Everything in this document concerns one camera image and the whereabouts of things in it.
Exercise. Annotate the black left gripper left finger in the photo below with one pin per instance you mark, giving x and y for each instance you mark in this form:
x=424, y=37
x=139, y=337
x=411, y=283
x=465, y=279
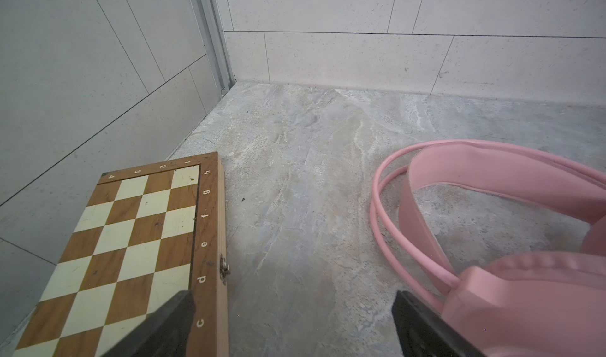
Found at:
x=164, y=333

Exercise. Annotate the wooden folding chess board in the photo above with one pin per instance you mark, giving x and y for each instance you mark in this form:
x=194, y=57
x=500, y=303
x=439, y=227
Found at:
x=146, y=233

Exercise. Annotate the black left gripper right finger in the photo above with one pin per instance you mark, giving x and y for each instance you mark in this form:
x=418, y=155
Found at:
x=422, y=332

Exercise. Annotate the pink headphones with cable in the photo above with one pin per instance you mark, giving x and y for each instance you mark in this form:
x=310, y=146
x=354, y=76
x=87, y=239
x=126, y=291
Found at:
x=477, y=229

